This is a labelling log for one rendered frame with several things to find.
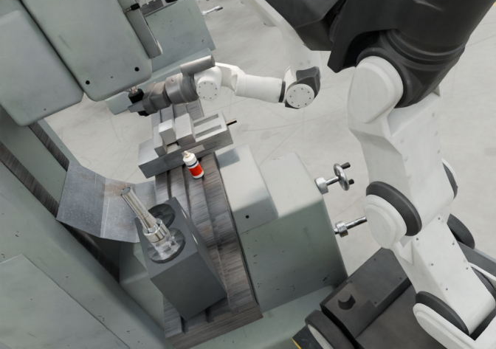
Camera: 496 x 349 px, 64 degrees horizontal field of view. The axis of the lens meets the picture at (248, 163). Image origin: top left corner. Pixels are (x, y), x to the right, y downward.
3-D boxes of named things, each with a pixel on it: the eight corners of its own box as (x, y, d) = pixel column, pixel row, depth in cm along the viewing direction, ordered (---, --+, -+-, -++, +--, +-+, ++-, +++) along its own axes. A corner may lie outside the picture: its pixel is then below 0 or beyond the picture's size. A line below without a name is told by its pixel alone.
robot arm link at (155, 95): (146, 76, 123) (181, 64, 120) (161, 101, 129) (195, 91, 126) (136, 97, 113) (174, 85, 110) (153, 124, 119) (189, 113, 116)
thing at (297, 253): (326, 236, 201) (297, 147, 165) (354, 288, 176) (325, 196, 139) (180, 298, 203) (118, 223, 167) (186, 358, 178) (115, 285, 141)
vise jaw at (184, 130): (193, 120, 154) (188, 112, 152) (196, 142, 143) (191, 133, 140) (178, 126, 155) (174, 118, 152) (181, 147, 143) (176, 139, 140)
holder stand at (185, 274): (203, 238, 116) (172, 191, 104) (229, 295, 99) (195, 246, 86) (165, 260, 115) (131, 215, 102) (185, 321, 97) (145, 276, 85)
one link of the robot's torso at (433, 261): (513, 307, 101) (458, 152, 84) (463, 363, 95) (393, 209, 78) (458, 281, 114) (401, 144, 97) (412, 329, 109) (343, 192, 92)
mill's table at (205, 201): (200, 99, 198) (193, 85, 194) (264, 317, 100) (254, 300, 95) (157, 118, 199) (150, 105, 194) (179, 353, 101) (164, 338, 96)
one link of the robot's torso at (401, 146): (461, 206, 92) (487, 18, 60) (410, 255, 87) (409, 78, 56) (405, 175, 102) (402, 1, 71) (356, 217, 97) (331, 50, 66)
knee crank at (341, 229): (384, 209, 158) (381, 199, 155) (391, 220, 153) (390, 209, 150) (332, 231, 159) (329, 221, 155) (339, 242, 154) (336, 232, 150)
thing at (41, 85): (93, 68, 125) (39, -16, 109) (85, 102, 105) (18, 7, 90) (38, 91, 125) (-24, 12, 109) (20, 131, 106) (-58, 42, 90)
